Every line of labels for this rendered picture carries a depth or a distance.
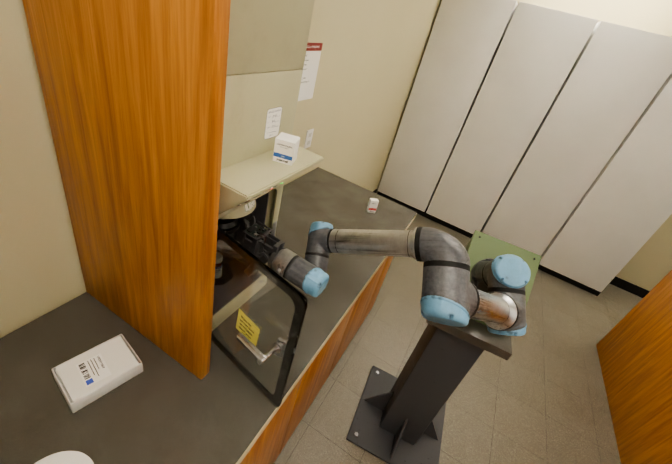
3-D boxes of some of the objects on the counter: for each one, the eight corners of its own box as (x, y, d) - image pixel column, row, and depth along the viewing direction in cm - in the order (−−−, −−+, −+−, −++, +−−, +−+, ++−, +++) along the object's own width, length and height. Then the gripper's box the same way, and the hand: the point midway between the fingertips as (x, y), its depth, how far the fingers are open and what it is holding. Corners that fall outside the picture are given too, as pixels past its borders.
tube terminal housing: (141, 301, 109) (115, 39, 69) (217, 252, 135) (229, 42, 95) (199, 342, 102) (206, 77, 62) (267, 283, 128) (303, 69, 88)
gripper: (301, 230, 103) (250, 200, 109) (259, 263, 88) (202, 225, 93) (295, 251, 108) (247, 221, 113) (254, 285, 92) (200, 249, 98)
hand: (225, 230), depth 105 cm, fingers open, 14 cm apart
